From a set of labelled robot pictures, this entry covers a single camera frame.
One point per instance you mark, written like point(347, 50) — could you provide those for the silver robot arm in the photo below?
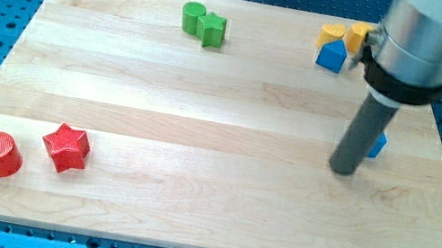
point(402, 56)

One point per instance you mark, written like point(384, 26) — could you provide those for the blue triangle block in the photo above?
point(332, 56)

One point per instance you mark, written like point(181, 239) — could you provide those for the blue cube block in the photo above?
point(378, 146)

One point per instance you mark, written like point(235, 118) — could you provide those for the light wooden board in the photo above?
point(204, 147)

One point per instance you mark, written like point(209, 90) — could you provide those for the green star block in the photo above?
point(210, 30)

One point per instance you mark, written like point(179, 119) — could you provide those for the green cylinder block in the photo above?
point(191, 11)

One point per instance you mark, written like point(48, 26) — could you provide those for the yellow cylinder block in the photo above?
point(330, 32)

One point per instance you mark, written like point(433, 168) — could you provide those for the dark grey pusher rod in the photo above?
point(370, 121)

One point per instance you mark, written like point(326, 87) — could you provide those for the red star block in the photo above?
point(67, 148)

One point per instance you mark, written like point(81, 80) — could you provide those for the yellow pentagon block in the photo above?
point(355, 35)

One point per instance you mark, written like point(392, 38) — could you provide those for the red cylinder block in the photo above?
point(10, 156)

